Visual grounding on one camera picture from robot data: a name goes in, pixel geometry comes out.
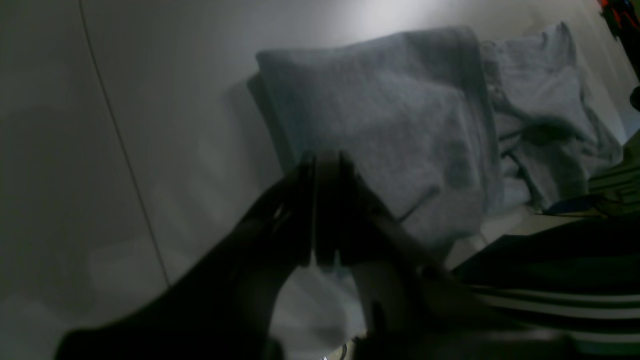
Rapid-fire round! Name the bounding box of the grey T-shirt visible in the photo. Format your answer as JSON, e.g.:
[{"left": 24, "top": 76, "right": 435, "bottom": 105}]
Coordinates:
[{"left": 256, "top": 22, "right": 623, "bottom": 248}]

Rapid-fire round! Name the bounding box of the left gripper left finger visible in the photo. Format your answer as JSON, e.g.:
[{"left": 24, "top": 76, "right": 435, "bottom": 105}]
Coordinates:
[{"left": 54, "top": 156, "right": 314, "bottom": 360}]

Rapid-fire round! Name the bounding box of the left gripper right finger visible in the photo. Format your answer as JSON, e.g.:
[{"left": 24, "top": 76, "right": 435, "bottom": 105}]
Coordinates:
[{"left": 315, "top": 152, "right": 576, "bottom": 360}]

